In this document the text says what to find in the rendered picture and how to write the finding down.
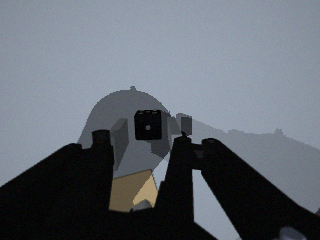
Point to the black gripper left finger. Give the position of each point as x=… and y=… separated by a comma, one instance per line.
x=33, y=200

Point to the black die with white pips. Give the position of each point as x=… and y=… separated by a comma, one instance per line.
x=148, y=125

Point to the tan flat mat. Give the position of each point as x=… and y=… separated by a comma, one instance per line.
x=129, y=190

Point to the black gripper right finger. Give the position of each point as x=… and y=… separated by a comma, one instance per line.
x=257, y=209

